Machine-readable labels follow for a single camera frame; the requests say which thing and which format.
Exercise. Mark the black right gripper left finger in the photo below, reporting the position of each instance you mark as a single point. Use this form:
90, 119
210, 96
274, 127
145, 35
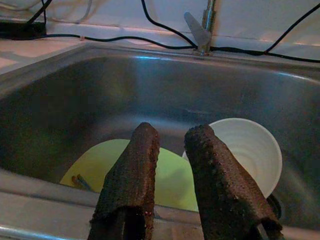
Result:
130, 187

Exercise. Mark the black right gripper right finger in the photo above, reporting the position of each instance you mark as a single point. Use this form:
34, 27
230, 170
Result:
225, 200

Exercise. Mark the blue and brown utensil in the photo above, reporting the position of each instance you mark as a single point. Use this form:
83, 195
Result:
83, 183

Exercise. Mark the green plate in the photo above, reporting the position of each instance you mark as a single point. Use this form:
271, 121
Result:
170, 180

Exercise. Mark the white bowl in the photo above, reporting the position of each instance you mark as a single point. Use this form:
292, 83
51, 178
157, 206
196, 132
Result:
250, 155

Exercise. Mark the stainless steel sink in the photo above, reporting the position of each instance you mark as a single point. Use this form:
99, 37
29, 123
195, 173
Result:
150, 95

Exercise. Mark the chrome sink faucet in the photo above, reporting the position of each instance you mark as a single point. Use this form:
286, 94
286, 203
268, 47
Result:
208, 25

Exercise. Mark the black power strip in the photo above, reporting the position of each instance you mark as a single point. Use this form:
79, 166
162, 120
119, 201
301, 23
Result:
22, 30

